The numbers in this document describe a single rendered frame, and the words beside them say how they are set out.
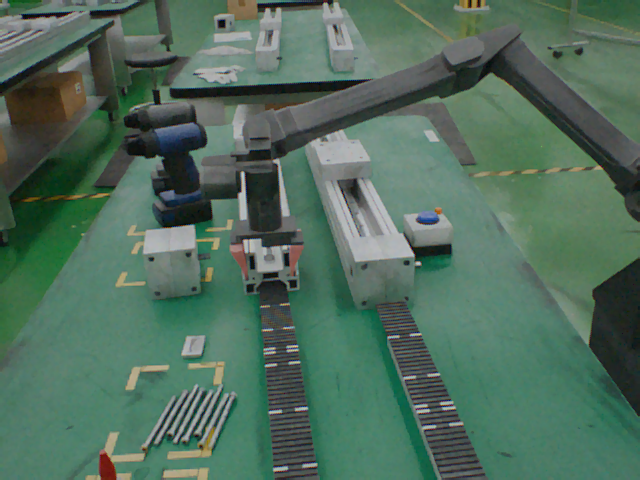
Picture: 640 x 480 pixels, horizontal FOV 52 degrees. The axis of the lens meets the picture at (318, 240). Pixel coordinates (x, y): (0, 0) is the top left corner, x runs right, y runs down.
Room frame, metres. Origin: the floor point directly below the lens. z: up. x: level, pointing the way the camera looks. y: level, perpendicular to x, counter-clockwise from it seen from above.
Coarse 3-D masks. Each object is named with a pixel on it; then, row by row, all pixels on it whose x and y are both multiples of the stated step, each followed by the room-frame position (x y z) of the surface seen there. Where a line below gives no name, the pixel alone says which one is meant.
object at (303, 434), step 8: (272, 432) 0.64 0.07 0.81; (280, 432) 0.64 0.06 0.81; (288, 432) 0.64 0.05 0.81; (296, 432) 0.64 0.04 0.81; (304, 432) 0.64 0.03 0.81; (272, 440) 0.62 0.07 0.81; (280, 440) 0.62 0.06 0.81; (288, 440) 0.62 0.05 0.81; (296, 440) 0.62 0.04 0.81; (304, 440) 0.62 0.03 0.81
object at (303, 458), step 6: (276, 456) 0.60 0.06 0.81; (282, 456) 0.60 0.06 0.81; (288, 456) 0.60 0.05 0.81; (294, 456) 0.60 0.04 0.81; (300, 456) 0.60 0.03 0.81; (306, 456) 0.60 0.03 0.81; (312, 456) 0.60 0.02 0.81; (276, 462) 0.59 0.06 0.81; (282, 462) 0.59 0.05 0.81; (288, 462) 0.59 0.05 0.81; (294, 462) 0.59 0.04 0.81; (300, 462) 0.59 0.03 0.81; (306, 462) 0.59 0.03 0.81; (312, 462) 0.59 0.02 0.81
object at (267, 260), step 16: (240, 208) 1.25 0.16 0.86; (288, 208) 1.24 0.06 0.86; (256, 240) 1.17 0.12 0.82; (256, 256) 1.04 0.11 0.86; (272, 256) 1.09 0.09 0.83; (288, 256) 1.08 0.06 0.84; (256, 272) 1.04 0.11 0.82; (272, 272) 1.06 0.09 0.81; (288, 272) 1.05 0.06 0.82; (256, 288) 1.04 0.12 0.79; (288, 288) 1.05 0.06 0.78
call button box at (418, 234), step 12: (408, 216) 1.22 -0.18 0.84; (444, 216) 1.21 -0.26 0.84; (408, 228) 1.19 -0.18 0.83; (420, 228) 1.16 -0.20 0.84; (432, 228) 1.16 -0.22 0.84; (444, 228) 1.16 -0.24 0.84; (408, 240) 1.19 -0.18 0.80; (420, 240) 1.15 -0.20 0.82; (432, 240) 1.16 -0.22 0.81; (444, 240) 1.16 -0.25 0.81; (420, 252) 1.15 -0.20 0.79; (432, 252) 1.16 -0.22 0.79; (444, 252) 1.16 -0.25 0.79
